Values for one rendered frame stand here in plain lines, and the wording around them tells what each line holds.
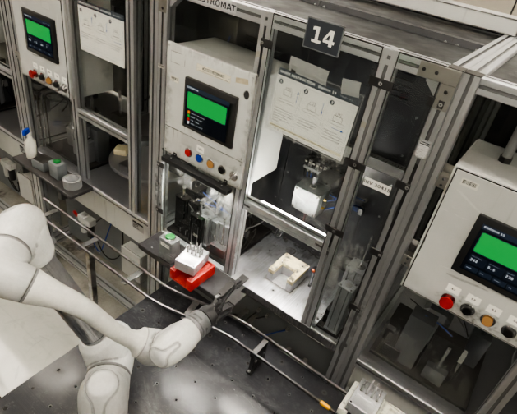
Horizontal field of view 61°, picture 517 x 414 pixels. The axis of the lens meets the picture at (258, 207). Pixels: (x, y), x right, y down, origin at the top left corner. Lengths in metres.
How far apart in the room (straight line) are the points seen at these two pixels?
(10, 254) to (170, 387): 0.89
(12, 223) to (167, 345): 0.56
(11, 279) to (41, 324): 1.79
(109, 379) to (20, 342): 1.46
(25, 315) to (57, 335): 0.27
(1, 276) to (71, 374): 0.78
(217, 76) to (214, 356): 1.16
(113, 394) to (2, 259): 0.58
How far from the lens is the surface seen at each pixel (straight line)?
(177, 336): 1.43
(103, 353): 1.71
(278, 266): 2.00
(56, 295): 1.34
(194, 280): 1.90
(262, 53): 1.52
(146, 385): 1.93
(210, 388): 1.92
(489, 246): 1.36
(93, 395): 1.61
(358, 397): 1.73
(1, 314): 3.21
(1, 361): 2.97
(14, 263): 1.33
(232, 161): 1.70
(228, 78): 1.61
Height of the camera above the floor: 2.30
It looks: 34 degrees down
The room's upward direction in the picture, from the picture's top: 10 degrees clockwise
